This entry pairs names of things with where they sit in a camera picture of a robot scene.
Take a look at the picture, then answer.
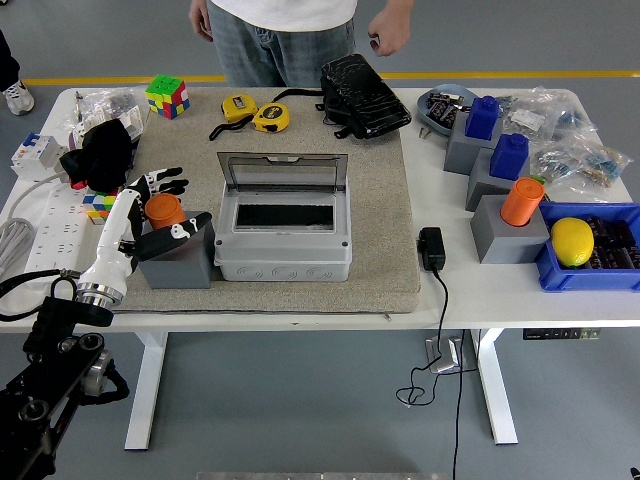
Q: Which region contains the person's right hand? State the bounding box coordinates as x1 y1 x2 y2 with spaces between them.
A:
188 0 215 43

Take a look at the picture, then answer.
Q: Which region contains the person's left hand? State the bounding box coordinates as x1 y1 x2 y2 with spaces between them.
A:
368 8 414 58

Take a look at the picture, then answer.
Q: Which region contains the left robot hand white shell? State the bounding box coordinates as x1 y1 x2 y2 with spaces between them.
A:
79 166 214 301

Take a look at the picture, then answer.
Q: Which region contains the orange cylinder battery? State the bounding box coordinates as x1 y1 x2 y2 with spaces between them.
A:
144 193 187 231
500 177 545 227

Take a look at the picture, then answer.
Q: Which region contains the grey electrical box with lid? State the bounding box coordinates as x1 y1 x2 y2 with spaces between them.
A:
213 151 354 283

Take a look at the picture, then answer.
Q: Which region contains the blue square battery block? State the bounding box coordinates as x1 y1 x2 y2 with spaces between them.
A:
464 95 504 140
488 132 530 182

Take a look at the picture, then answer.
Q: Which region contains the small Rubik's cube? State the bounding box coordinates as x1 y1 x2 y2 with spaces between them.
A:
82 188 121 225

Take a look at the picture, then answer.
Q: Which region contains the white power strip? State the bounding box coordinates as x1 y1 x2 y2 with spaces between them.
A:
23 184 101 286

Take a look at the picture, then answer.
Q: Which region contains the glossy black pouch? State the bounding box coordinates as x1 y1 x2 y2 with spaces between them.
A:
272 53 413 141

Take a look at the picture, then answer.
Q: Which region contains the grey holder block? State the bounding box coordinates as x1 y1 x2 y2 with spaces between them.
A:
137 209 217 290
469 194 551 265
464 147 531 213
443 112 504 176

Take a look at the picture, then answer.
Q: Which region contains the blue-grey dish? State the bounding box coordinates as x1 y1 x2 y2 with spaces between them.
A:
416 83 482 137

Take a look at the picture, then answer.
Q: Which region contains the person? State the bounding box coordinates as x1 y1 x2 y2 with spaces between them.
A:
205 0 359 89

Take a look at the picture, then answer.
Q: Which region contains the large Rubik's cube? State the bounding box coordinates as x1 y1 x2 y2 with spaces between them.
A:
144 73 191 121

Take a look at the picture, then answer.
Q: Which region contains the black cloth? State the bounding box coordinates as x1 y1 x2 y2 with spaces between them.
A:
58 118 141 194

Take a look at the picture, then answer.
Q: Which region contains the yellow tape measure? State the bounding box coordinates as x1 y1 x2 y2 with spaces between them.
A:
252 102 291 134
208 94 260 142

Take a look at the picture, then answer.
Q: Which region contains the clear plastic parts bag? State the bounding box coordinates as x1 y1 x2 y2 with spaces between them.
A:
502 85 576 141
73 87 151 149
549 107 601 147
529 134 634 196

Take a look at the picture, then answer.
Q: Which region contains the white circuit breaker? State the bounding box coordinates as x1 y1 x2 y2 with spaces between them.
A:
10 132 69 182

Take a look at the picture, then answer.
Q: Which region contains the white table leg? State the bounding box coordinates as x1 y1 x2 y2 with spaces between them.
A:
469 328 520 446
123 331 170 451

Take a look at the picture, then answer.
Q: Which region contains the black table control panel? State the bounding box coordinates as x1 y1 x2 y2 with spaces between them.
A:
522 327 602 342

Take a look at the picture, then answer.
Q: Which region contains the grey-brown mat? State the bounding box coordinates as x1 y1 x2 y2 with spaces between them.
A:
93 87 422 315

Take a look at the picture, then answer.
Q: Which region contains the person's leg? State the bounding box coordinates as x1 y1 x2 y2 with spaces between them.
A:
0 29 36 116

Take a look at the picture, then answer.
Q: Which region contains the blue plastic bin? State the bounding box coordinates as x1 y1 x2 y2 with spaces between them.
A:
535 201 640 294

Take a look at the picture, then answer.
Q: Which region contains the black cylindrical capacitor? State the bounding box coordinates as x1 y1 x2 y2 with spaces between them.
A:
612 219 640 251
587 215 614 246
589 249 629 271

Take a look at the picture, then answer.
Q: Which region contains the black power adapter plug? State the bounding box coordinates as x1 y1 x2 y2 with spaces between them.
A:
417 226 447 273

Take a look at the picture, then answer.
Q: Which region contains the yellow lemon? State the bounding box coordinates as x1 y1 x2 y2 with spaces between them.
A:
550 217 596 268

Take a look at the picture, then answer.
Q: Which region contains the black hanging cable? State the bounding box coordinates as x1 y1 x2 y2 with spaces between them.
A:
451 328 466 480

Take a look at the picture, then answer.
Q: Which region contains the black adapter cord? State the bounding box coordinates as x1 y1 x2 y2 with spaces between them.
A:
395 268 451 407

